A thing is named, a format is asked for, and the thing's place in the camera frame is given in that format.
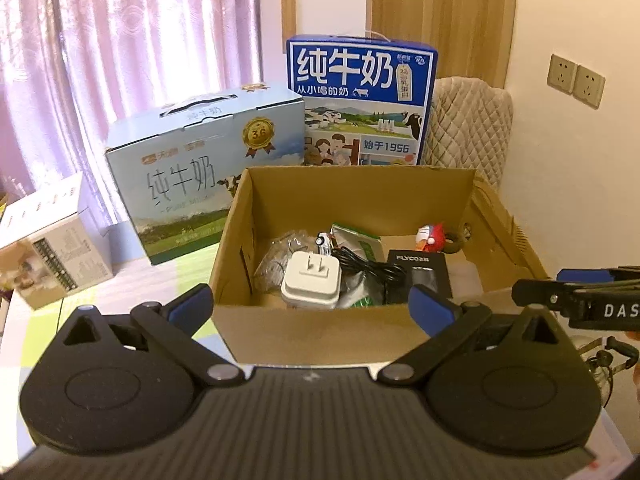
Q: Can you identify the wall socket far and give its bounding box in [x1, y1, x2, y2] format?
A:
[572, 65, 605, 110]

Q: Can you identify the clear bag of hooks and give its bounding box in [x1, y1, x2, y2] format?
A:
[254, 230, 317, 292]

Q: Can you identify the person's hand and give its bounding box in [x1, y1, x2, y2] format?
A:
[626, 332, 640, 404]

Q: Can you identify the light blue milk carton box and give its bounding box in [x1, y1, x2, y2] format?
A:
[105, 84, 305, 264]

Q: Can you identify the black Flyco shaver box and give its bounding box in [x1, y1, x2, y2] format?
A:
[387, 249, 452, 304]

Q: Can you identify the red white toy figure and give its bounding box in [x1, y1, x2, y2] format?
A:
[416, 223, 447, 252]

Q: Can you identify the clear plastic bag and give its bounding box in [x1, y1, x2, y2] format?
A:
[446, 255, 484, 298]

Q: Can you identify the silver green foil pouch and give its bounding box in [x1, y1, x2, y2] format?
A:
[330, 223, 384, 309]

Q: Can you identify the wall socket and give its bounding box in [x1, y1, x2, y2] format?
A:
[547, 54, 577, 94]
[572, 65, 605, 110]

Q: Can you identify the white power adapter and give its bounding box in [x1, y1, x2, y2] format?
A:
[281, 252, 342, 310]

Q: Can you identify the small white toy car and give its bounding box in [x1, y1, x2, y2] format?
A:
[316, 232, 334, 256]

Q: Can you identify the wall socket near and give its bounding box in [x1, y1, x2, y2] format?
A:
[547, 54, 577, 94]

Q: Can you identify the white printed box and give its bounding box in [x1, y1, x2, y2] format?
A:
[1, 172, 113, 309]

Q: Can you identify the brown cardboard box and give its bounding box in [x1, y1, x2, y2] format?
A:
[210, 166, 546, 365]

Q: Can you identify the dark blue milk carton box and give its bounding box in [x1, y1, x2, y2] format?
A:
[285, 35, 438, 166]

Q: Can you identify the wooden door frame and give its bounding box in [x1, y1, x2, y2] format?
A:
[274, 0, 516, 88]

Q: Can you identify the black cable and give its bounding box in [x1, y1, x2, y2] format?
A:
[331, 246, 409, 307]

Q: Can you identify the pink curtain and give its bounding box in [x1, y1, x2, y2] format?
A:
[1, 0, 262, 223]

